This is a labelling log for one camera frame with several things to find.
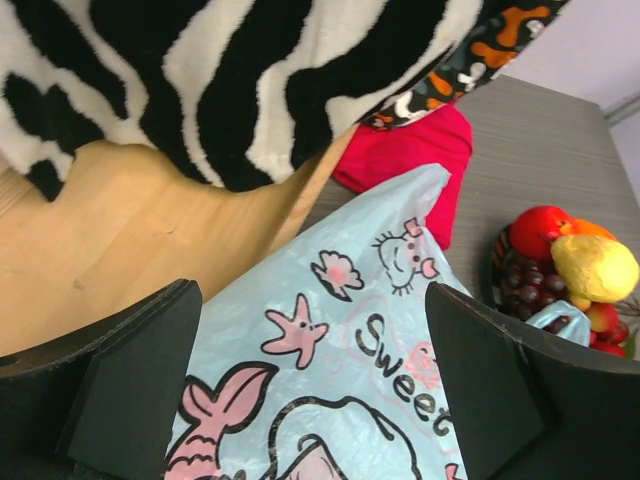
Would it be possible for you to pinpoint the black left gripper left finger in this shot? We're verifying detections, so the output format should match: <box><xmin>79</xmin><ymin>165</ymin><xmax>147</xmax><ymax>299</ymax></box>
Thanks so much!
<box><xmin>1</xmin><ymin>280</ymin><xmax>202</xmax><ymax>479</ymax></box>

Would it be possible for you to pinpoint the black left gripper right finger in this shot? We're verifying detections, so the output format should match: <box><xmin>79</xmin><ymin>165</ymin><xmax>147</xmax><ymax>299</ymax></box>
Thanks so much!
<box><xmin>426</xmin><ymin>283</ymin><xmax>639</xmax><ymax>479</ymax></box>

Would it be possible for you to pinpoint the yellow pear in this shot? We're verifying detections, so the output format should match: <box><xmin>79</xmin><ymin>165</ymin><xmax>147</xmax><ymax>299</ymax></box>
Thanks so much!
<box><xmin>550</xmin><ymin>235</ymin><xmax>639</xmax><ymax>303</ymax></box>

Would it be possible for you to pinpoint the light blue cartoon plastic bag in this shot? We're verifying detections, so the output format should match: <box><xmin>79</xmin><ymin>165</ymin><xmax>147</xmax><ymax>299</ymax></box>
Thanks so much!
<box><xmin>164</xmin><ymin>164</ymin><xmax>467</xmax><ymax>479</ymax></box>

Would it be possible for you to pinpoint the red yellow cherry bunch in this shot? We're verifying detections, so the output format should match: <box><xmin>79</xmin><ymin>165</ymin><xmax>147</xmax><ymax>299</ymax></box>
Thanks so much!
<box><xmin>567</xmin><ymin>294</ymin><xmax>639</xmax><ymax>359</ymax></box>

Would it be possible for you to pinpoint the dark purple grape bunch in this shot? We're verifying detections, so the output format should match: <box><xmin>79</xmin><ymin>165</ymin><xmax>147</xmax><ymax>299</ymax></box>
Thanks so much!
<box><xmin>500</xmin><ymin>254</ymin><xmax>568</xmax><ymax>321</ymax></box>

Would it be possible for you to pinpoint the black fruit plate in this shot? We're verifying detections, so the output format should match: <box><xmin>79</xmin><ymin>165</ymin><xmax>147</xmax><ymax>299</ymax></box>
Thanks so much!
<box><xmin>488</xmin><ymin>224</ymin><xmax>640</xmax><ymax>362</ymax></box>

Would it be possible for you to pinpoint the red apple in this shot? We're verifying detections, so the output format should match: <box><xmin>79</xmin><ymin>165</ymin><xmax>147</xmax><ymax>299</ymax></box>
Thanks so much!
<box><xmin>509</xmin><ymin>205</ymin><xmax>575</xmax><ymax>261</ymax></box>

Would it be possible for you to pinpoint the orange persimmon fruit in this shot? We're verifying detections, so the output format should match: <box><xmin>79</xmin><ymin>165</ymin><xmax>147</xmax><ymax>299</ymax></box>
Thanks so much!
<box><xmin>570</xmin><ymin>217</ymin><xmax>617</xmax><ymax>241</ymax></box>

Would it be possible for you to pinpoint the red folded cloth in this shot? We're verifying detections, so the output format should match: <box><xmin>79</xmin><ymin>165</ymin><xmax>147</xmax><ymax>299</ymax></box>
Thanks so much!
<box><xmin>333</xmin><ymin>103</ymin><xmax>473</xmax><ymax>250</ymax></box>

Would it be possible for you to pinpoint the zebra pattern fleece garment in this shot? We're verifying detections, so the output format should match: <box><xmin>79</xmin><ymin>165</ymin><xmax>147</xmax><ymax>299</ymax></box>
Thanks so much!
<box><xmin>1</xmin><ymin>1</ymin><xmax>495</xmax><ymax>200</ymax></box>

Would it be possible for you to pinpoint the orange camouflage pattern garment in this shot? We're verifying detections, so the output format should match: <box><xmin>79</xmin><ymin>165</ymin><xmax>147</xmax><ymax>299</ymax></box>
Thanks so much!
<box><xmin>361</xmin><ymin>0</ymin><xmax>567</xmax><ymax>131</ymax></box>

